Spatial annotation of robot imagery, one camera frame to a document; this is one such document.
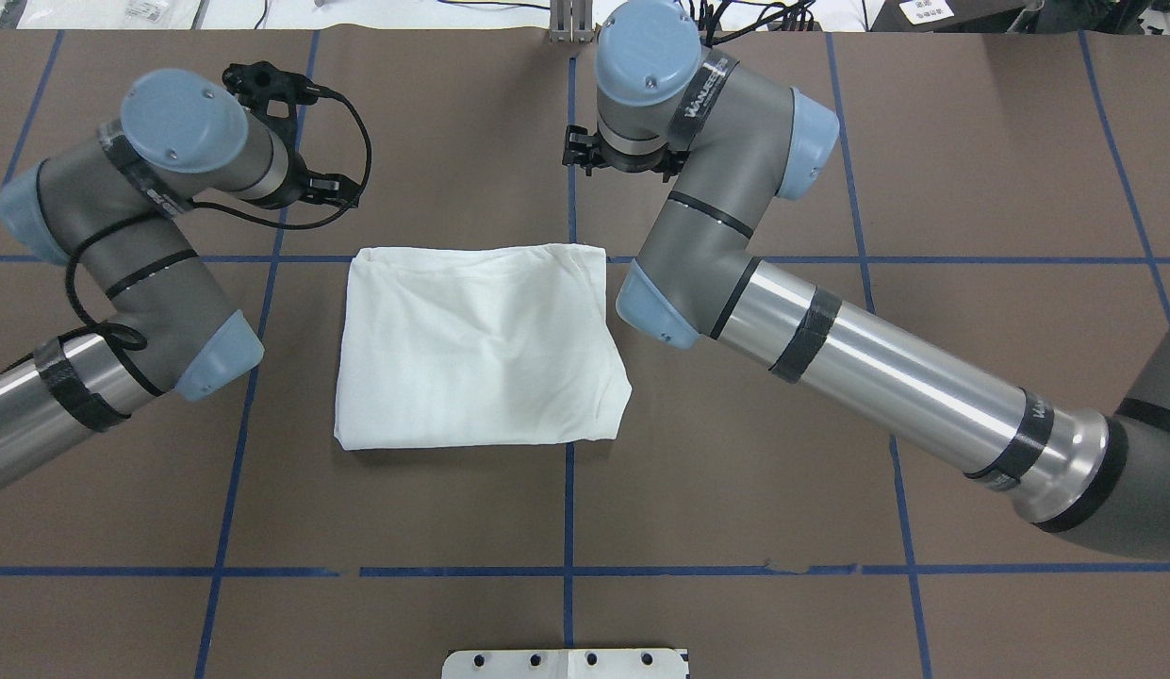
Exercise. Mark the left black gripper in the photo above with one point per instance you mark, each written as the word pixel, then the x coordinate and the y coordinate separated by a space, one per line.
pixel 299 186

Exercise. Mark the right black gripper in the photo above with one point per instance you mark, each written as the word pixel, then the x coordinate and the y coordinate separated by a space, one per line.
pixel 579 151

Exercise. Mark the white long sleeve printed shirt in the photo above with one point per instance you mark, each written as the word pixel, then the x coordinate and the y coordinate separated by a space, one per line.
pixel 457 348

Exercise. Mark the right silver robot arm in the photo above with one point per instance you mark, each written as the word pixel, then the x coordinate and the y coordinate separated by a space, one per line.
pixel 730 141

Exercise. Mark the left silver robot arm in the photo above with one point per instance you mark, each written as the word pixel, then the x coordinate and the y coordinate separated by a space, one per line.
pixel 151 319

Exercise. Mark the clear plastic document sleeve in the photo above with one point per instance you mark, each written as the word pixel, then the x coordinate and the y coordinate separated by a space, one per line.
pixel 101 15

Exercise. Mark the black device with white label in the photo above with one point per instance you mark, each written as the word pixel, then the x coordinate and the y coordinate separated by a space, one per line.
pixel 948 16

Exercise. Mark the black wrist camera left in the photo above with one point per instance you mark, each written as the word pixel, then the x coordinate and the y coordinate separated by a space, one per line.
pixel 272 93

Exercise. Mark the aluminium frame post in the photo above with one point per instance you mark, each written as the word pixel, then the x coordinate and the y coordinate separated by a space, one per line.
pixel 571 21

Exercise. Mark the white camera mast pedestal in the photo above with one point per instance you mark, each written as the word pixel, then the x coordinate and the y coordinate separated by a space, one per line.
pixel 655 662

